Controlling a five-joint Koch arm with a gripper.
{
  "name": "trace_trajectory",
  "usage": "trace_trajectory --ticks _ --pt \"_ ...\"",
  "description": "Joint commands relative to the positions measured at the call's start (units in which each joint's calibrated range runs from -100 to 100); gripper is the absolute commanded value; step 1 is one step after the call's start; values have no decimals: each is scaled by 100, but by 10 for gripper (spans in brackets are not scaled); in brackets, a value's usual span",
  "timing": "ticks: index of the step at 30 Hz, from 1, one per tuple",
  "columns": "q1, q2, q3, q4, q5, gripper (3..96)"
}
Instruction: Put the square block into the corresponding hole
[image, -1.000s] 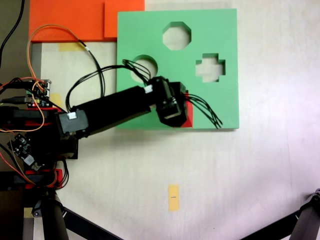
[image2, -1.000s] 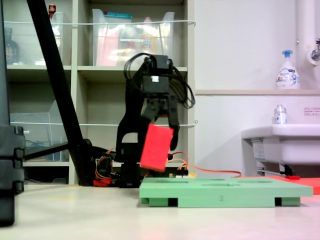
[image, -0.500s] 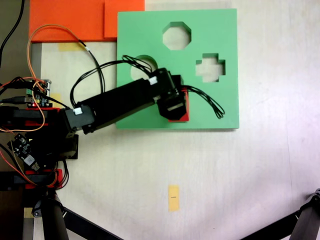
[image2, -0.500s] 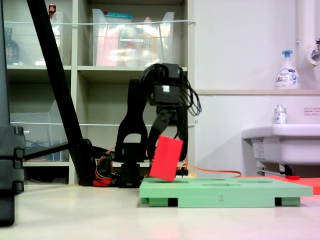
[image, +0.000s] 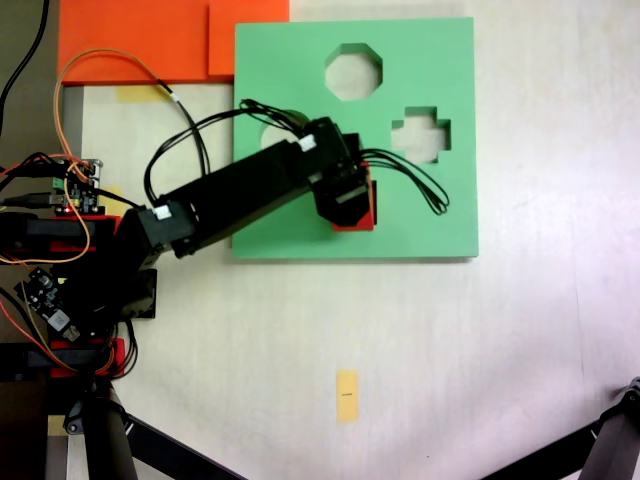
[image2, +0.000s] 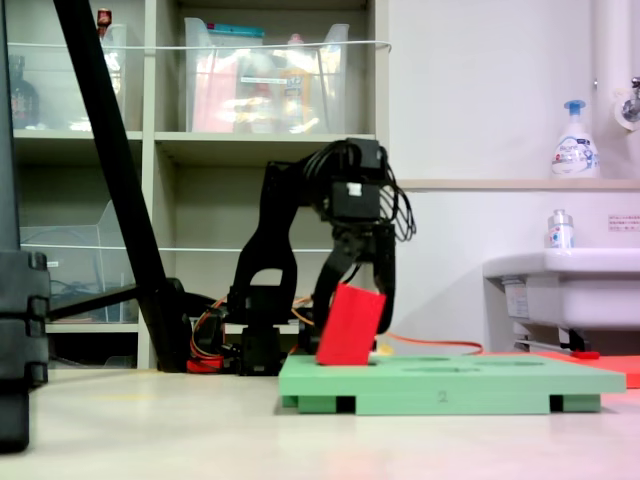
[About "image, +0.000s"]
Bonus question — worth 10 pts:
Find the large orange foam block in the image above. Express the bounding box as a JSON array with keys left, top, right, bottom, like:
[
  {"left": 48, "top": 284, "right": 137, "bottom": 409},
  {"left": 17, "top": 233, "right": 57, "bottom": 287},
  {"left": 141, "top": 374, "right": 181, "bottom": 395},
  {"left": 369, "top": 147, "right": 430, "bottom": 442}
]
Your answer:
[{"left": 57, "top": 0, "right": 236, "bottom": 85}]

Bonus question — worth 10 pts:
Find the red square block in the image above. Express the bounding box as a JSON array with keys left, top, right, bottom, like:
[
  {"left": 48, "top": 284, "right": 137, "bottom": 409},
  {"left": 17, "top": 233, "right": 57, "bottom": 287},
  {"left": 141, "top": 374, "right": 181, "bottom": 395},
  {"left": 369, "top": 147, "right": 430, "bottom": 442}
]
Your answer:
[{"left": 331, "top": 159, "right": 379, "bottom": 234}]

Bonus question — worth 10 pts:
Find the slim black tripod brace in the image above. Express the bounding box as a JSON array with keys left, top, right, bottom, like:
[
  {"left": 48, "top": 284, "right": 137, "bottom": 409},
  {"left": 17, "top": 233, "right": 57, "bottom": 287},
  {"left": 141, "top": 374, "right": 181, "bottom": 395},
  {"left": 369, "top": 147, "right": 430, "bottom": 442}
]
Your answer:
[
  {"left": 478, "top": 421, "right": 601, "bottom": 480},
  {"left": 124, "top": 413, "right": 249, "bottom": 480}
]

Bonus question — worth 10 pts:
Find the black arm wire loop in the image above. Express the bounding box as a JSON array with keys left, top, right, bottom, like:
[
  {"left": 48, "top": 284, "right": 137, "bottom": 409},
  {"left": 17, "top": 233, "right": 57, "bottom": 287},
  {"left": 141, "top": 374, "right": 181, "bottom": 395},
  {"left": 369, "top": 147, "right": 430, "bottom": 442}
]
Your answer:
[{"left": 143, "top": 98, "right": 307, "bottom": 207}]

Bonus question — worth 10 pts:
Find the yellow tape strip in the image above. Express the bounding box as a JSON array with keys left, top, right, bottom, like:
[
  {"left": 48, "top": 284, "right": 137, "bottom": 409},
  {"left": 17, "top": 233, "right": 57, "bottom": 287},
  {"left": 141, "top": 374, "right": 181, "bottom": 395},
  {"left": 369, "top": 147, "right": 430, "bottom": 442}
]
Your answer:
[
  {"left": 117, "top": 84, "right": 167, "bottom": 104},
  {"left": 98, "top": 185, "right": 127, "bottom": 216}
]

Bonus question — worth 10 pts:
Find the green circuit board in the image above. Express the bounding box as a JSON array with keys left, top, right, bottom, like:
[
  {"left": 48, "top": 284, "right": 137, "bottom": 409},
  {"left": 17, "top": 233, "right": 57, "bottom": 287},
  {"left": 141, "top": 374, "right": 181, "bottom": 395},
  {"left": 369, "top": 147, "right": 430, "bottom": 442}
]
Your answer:
[{"left": 49, "top": 158, "right": 105, "bottom": 214}]

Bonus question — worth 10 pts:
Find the small black circuit board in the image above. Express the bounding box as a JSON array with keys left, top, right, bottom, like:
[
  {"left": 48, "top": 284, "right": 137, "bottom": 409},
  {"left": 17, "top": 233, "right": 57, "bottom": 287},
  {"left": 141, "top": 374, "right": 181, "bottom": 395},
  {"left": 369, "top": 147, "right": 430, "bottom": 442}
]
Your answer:
[{"left": 18, "top": 266, "right": 85, "bottom": 344}]

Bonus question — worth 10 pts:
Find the thin orange wire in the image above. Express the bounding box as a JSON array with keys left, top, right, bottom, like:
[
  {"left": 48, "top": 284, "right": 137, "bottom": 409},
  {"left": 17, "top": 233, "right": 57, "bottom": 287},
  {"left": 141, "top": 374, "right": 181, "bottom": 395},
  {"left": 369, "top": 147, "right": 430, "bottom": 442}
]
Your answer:
[{"left": 53, "top": 48, "right": 162, "bottom": 264}]

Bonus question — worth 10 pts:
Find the thick black tripod leg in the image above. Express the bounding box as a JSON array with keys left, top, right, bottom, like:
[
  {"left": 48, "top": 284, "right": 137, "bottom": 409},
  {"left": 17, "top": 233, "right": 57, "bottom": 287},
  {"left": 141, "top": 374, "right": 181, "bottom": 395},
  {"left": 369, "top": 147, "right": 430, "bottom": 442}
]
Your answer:
[
  {"left": 581, "top": 376, "right": 640, "bottom": 480},
  {"left": 63, "top": 379, "right": 140, "bottom": 480}
]

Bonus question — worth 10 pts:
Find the green shape sorter board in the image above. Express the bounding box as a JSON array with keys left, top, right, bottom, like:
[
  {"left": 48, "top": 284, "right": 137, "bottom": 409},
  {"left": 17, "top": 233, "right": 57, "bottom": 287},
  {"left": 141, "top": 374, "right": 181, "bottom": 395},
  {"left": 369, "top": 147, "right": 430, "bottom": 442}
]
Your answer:
[{"left": 230, "top": 17, "right": 480, "bottom": 261}]

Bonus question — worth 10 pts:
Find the yellow tape marker with print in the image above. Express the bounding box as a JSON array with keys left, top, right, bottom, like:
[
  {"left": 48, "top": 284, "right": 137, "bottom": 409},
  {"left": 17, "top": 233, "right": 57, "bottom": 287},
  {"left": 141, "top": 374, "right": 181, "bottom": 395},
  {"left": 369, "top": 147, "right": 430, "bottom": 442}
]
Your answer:
[{"left": 335, "top": 369, "right": 361, "bottom": 426}]

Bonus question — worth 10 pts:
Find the red printed base clamp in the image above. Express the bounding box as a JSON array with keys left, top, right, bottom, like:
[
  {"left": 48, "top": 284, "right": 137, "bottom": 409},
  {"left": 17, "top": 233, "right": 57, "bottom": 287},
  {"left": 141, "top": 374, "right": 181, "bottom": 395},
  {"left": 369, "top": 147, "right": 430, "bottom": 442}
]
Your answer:
[
  {"left": 24, "top": 213, "right": 125, "bottom": 254},
  {"left": 49, "top": 335, "right": 127, "bottom": 378}
]

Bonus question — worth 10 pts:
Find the thick black cable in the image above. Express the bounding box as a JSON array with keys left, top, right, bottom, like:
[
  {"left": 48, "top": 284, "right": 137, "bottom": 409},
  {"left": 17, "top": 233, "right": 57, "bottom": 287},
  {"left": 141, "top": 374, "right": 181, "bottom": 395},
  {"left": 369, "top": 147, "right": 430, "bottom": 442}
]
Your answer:
[{"left": 0, "top": 0, "right": 52, "bottom": 136}]

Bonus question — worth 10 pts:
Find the long thin black wire pair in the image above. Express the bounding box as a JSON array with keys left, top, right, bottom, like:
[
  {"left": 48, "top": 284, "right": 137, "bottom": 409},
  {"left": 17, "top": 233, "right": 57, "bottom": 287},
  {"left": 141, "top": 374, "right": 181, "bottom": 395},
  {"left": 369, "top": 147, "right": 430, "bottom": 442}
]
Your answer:
[{"left": 155, "top": 79, "right": 212, "bottom": 177}]

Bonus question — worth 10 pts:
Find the black gripper wire loop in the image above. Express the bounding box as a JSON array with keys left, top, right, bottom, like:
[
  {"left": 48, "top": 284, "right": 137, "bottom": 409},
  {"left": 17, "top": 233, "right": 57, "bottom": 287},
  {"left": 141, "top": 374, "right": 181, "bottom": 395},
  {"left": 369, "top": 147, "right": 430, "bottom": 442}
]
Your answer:
[{"left": 358, "top": 148, "right": 451, "bottom": 217}]

